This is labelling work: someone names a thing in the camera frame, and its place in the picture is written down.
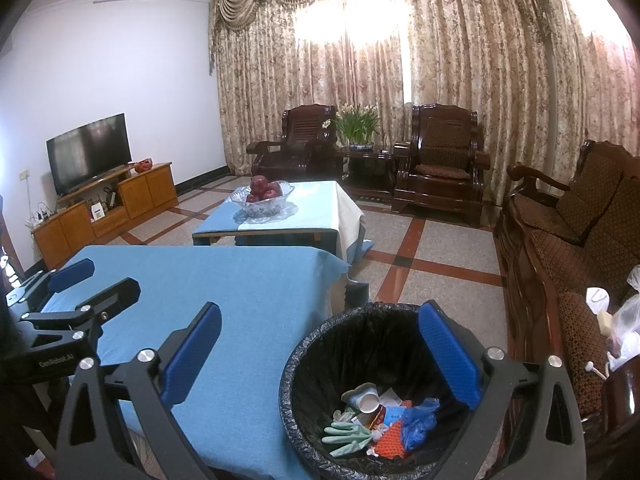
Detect orange foam fruit net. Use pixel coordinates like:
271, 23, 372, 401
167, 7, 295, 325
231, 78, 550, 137
374, 420, 407, 460

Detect left dark wooden armchair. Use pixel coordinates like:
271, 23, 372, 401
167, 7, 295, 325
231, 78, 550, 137
246, 104, 340, 182

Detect red apples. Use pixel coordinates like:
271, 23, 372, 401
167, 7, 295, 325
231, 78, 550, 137
246, 176, 282, 203

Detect dark wooden armchair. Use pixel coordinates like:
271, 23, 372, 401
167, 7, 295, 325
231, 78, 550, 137
392, 103, 490, 226
246, 104, 340, 182

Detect red ornament on cabinet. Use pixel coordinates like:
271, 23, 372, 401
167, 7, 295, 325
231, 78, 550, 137
134, 158, 153, 174

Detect floral beige curtains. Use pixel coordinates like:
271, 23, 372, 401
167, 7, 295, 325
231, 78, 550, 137
209, 0, 639, 203

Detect potted green plant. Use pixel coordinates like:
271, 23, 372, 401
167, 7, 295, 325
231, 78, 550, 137
322, 104, 378, 150

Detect blue cloth coffee table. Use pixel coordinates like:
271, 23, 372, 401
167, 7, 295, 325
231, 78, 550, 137
192, 181, 373, 266

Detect black trash bin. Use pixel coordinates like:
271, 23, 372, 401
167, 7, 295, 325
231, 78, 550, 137
279, 302, 470, 479

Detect crushed paper cup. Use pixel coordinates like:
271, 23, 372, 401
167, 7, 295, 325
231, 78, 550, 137
341, 382, 380, 414

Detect right dark wooden armchair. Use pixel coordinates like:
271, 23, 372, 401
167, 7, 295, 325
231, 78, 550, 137
392, 103, 490, 226

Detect dark wooden side table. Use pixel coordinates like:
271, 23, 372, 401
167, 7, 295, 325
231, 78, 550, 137
336, 148, 398, 204

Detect wooden sofa bench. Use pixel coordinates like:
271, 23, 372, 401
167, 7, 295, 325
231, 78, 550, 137
494, 140, 639, 464

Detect flat screen television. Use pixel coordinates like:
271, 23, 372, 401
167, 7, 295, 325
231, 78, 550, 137
47, 113, 132, 195

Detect green rubber glove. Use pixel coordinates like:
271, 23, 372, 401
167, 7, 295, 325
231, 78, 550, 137
321, 422, 373, 458

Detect blue tablecloth near table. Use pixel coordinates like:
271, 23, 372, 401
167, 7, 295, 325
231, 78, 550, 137
44, 246, 349, 479

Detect wooden TV cabinet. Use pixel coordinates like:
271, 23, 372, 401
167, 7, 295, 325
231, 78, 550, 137
32, 162, 178, 269

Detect blue plastic bag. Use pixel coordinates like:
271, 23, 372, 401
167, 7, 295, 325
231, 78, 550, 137
400, 398, 440, 452

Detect glass fruit bowl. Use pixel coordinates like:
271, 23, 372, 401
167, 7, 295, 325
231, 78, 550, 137
230, 181, 294, 218

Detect white plastic bag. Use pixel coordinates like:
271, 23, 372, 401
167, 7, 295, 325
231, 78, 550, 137
585, 266, 639, 380

